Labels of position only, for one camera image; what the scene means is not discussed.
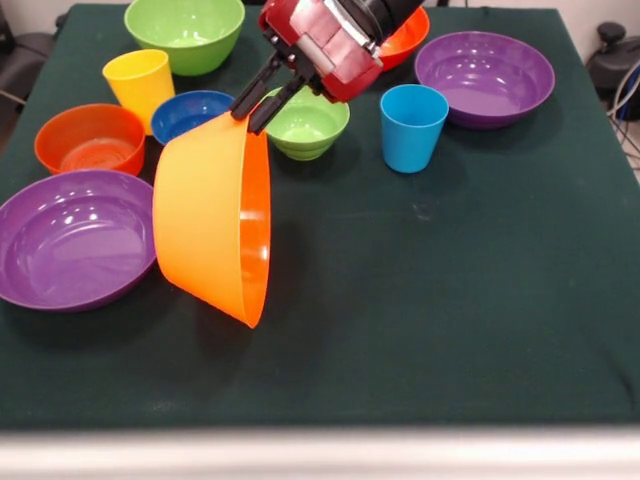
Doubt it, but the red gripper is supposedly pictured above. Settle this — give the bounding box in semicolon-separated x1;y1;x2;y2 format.
229;0;384;137

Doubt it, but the small green plastic bowl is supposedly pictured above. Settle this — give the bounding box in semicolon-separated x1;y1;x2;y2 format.
263;85;351;162

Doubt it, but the blue plastic bowl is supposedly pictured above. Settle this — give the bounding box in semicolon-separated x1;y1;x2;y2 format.
150;89;236;147

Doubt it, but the large green plastic bowl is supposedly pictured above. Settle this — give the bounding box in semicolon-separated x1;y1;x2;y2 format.
123;0;247;77

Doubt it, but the large orange plastic bowl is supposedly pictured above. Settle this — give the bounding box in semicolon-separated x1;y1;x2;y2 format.
152;115;273;330

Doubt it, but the light blue plastic cup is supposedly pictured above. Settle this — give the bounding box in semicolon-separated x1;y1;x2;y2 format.
379;83;450;174

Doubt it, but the yellow plastic cup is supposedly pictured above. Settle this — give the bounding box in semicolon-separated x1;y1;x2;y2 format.
101;48;177;137

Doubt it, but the large red plastic bowl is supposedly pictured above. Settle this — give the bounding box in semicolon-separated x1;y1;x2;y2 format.
377;5;431;71

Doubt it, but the small red plastic bowl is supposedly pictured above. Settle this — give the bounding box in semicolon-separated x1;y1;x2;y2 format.
33;103;147;177

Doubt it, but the purple plastic bowl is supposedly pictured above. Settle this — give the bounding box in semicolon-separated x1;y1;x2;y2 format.
414;30;556;131
0;168;159;313

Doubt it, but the dark green tablecloth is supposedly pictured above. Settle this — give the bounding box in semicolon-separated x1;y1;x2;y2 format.
0;3;640;431

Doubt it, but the dark grey stand base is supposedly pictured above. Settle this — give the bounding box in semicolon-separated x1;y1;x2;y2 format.
0;9;57;109
585;22;640;96

